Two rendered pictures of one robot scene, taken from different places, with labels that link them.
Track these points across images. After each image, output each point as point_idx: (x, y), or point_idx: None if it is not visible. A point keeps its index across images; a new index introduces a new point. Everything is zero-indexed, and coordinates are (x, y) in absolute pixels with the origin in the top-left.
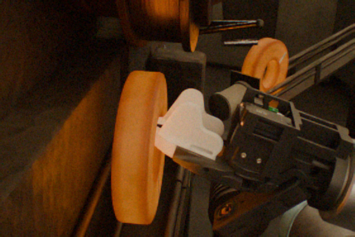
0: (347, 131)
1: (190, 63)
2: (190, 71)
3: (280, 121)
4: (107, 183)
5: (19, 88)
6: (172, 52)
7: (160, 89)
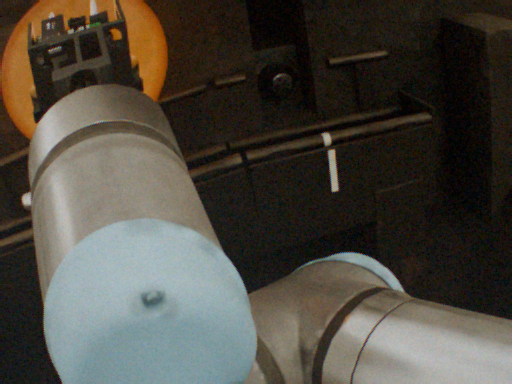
0: (95, 66)
1: (474, 29)
2: (474, 42)
3: (42, 37)
4: (199, 133)
5: (39, 1)
6: (478, 17)
7: (76, 1)
